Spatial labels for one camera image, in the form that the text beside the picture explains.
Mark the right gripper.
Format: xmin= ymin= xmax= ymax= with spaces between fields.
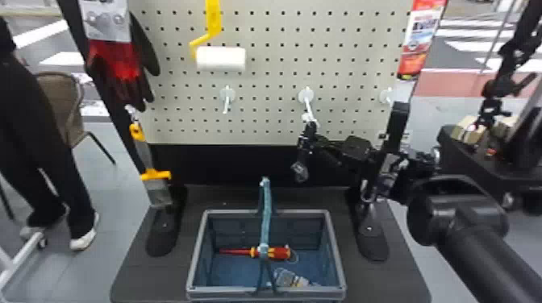
xmin=290 ymin=122 xmax=377 ymax=185

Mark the white pegboard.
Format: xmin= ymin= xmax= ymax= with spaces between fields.
xmin=127 ymin=0 xmax=418 ymax=263

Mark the red screwdriver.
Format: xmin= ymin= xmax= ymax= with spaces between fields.
xmin=218 ymin=245 xmax=294 ymax=262

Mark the yellow paint roller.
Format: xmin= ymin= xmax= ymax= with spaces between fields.
xmin=188 ymin=0 xmax=248 ymax=73

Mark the grey packaged tool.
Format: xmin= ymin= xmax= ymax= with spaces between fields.
xmin=272 ymin=267 xmax=313 ymax=289

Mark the blue basket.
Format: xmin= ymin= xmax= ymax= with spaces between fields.
xmin=186 ymin=176 xmax=348 ymax=303

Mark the red carded tool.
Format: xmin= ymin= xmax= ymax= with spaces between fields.
xmin=396 ymin=0 xmax=448 ymax=81

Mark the red black gloves pair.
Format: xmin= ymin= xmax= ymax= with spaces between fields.
xmin=77 ymin=0 xmax=162 ymax=114

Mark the beige chair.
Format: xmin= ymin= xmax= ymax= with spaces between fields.
xmin=35 ymin=71 xmax=117 ymax=166

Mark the person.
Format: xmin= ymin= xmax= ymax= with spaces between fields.
xmin=0 ymin=16 xmax=101 ymax=252

